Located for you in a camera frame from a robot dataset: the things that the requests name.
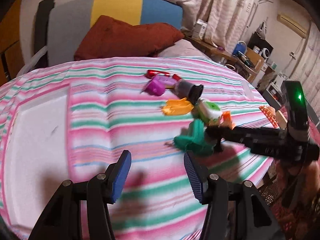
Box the orange small plastic block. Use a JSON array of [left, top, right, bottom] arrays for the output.
[[220, 111, 236, 129]]

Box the teal plastic cylinder part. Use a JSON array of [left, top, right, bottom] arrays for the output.
[[174, 119, 214, 157]]

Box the green white plastic gadget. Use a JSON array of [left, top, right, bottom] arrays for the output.
[[196, 98, 222, 126]]

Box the right hand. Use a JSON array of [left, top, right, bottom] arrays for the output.
[[272, 160, 319, 239]]

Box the beige wooden block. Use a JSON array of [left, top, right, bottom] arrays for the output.
[[274, 111, 287, 129]]

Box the orange comb-like rack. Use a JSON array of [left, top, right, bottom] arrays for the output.
[[259, 106, 279, 128]]

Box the white pink-rimmed tray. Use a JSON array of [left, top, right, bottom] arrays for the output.
[[1, 85, 70, 239]]

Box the wooden side shelf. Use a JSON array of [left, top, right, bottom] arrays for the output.
[[184, 35, 260, 83]]

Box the striped pink green bedcover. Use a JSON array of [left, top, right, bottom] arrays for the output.
[[1, 57, 270, 239]]

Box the blue kettle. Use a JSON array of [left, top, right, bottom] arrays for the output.
[[232, 41, 247, 56]]

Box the black grey lens cup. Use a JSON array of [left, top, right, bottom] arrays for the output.
[[174, 79, 204, 105]]

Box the orange plastic clip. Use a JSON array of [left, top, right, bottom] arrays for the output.
[[162, 98, 194, 116]]

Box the small red plastic piece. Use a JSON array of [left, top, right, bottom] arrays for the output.
[[172, 74, 182, 81]]

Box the purple oval soap box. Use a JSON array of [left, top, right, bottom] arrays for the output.
[[155, 75, 177, 89]]

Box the magenta plastic cup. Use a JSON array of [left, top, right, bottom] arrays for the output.
[[142, 75, 165, 96]]

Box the pink grey pillow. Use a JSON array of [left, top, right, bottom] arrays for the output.
[[157, 39, 210, 60]]

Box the white small box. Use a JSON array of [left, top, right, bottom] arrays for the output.
[[191, 19, 208, 41]]

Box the red metallic cylinder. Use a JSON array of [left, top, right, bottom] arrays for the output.
[[145, 69, 170, 79]]

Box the rust red cushion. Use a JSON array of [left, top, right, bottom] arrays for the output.
[[74, 15, 184, 61]]

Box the grey yellow blue headboard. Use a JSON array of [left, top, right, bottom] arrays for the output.
[[33, 0, 183, 67]]

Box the wall air conditioner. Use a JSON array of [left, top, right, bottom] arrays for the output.
[[277, 14, 307, 38]]

